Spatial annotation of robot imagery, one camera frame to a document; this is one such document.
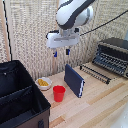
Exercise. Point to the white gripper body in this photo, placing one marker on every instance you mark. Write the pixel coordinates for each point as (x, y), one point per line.
(63, 39)

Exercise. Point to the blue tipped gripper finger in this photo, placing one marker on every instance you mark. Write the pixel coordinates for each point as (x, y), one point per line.
(55, 53)
(67, 51)

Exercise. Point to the small white bowl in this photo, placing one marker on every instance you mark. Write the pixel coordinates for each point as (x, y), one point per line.
(47, 87)

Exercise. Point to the white black Franka robot arm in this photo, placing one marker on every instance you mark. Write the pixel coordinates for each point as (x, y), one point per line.
(71, 13)

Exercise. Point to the black toaster oven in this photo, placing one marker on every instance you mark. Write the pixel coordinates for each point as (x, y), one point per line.
(115, 45)

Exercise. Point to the beige woven folding screen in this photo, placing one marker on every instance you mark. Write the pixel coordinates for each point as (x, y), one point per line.
(33, 36)

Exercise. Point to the dark blue book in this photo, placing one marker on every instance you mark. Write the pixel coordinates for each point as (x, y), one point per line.
(73, 80)

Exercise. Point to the red plastic cup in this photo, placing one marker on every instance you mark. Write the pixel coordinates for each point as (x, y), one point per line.
(59, 94)

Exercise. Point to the thin black vertical pole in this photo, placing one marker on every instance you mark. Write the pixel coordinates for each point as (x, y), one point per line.
(7, 30)

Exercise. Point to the black fabric storage box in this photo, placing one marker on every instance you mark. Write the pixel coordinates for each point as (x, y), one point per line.
(20, 96)

